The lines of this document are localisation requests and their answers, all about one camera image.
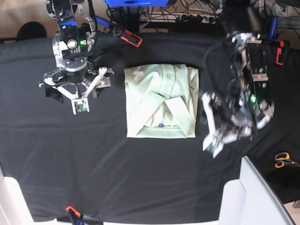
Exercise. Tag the white bin left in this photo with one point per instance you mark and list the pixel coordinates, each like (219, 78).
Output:
(13, 207)

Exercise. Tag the orange handled scissors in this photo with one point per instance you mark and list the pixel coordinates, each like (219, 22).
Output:
(283, 159)

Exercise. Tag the blue box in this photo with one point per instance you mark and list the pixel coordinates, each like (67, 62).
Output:
(135, 3)

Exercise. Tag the light green T-shirt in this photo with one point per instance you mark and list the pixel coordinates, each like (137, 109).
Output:
(161, 101)

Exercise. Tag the black round stool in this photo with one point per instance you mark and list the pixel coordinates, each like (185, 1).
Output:
(32, 30)

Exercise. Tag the blue red clamp right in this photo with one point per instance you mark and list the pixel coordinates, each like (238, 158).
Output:
(282, 46)

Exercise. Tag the blue red clamp left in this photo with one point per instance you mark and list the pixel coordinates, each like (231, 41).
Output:
(120, 33)

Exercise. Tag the blue red clamp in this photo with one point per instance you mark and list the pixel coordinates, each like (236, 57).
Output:
(282, 46)
(120, 33)
(76, 218)

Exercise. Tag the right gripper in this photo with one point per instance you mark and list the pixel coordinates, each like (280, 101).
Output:
(66, 84)

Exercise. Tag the blue red clamp bottom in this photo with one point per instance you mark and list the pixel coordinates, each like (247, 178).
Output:
(76, 218)

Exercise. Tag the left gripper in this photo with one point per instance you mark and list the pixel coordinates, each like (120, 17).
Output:
(235, 119)

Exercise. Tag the black table cloth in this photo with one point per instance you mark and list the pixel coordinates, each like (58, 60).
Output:
(86, 160)

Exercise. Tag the white power strip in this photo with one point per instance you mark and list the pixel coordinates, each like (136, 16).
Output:
(176, 17)

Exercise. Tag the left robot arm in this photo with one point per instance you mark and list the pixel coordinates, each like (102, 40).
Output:
(242, 24)

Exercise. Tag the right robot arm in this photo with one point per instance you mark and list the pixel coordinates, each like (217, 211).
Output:
(75, 38)

